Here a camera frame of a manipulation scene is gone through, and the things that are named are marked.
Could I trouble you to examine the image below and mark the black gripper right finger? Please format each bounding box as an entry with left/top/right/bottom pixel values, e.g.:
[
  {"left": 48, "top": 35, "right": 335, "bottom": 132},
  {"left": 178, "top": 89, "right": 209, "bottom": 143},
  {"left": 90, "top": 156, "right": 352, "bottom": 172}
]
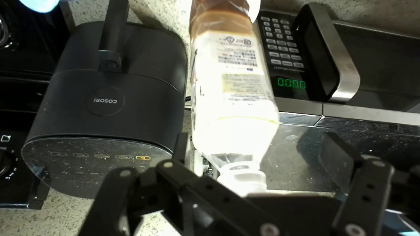
[{"left": 318, "top": 131, "right": 420, "bottom": 236}]

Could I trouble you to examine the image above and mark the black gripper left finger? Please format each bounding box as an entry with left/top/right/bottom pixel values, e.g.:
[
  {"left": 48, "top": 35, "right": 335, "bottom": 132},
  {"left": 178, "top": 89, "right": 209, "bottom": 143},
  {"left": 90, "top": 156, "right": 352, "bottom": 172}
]
[{"left": 78, "top": 131, "right": 291, "bottom": 236}]

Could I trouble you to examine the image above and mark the clear bottle with brown liquid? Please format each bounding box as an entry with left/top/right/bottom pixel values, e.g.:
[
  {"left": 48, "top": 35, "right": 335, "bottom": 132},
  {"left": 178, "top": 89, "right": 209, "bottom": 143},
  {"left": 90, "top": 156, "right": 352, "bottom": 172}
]
[{"left": 188, "top": 0, "right": 281, "bottom": 196}]

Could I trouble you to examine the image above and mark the black and steel microwave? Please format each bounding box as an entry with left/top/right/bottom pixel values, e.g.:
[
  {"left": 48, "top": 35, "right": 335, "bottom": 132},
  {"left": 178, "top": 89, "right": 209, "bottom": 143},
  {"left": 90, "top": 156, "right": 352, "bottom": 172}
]
[{"left": 254, "top": 1, "right": 420, "bottom": 128}]

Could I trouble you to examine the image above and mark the black cylindrical Cosori appliance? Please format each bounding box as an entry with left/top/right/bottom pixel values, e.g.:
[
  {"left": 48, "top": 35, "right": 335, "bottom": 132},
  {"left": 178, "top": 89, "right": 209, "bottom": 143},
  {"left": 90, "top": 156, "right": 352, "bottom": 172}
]
[{"left": 20, "top": 0, "right": 189, "bottom": 200}]

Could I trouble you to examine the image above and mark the black stove knob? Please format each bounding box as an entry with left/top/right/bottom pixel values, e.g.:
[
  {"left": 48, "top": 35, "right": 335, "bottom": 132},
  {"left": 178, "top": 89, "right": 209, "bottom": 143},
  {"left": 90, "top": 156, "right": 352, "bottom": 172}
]
[{"left": 0, "top": 148, "right": 19, "bottom": 181}]

